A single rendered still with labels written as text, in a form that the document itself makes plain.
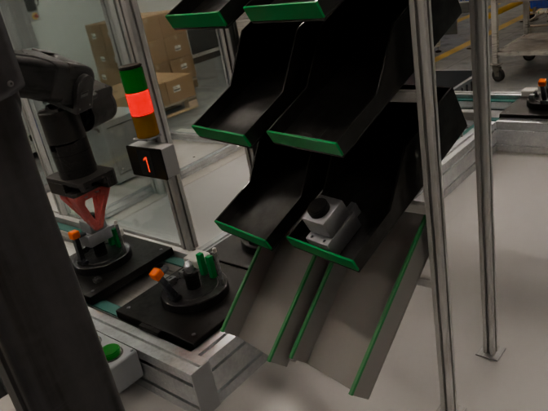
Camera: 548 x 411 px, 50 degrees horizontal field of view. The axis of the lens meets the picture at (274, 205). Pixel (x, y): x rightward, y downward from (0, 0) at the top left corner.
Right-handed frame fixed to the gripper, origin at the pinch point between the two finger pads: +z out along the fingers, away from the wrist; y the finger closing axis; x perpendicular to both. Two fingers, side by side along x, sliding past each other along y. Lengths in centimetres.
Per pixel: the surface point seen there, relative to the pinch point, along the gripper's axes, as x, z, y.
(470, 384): -31, 38, -47
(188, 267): -17.9, 19.9, 4.6
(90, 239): -16.1, 19.0, 37.2
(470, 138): -120, 30, -9
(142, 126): -29.2, -4.8, 23.1
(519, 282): -64, 39, -44
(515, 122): -136, 30, -17
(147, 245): -29, 27, 35
